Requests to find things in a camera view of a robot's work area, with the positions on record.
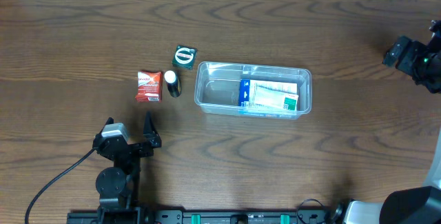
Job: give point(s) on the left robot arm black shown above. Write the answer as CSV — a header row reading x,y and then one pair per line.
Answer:
x,y
118,185

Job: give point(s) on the dark bottle white cap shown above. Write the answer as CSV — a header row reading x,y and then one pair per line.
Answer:
x,y
173,83

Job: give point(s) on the green Zam-Buk box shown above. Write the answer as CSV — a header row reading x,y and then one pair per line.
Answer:
x,y
184,57

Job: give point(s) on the blue medicine box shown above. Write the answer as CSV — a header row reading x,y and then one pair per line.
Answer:
x,y
267,98

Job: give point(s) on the clear plastic container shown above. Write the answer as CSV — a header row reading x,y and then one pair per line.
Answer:
x,y
217,85

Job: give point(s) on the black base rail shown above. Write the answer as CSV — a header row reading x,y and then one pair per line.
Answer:
x,y
204,217

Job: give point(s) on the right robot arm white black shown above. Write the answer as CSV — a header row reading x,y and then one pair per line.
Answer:
x,y
417,205

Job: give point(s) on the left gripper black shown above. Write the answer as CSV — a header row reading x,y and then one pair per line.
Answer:
x,y
132,148

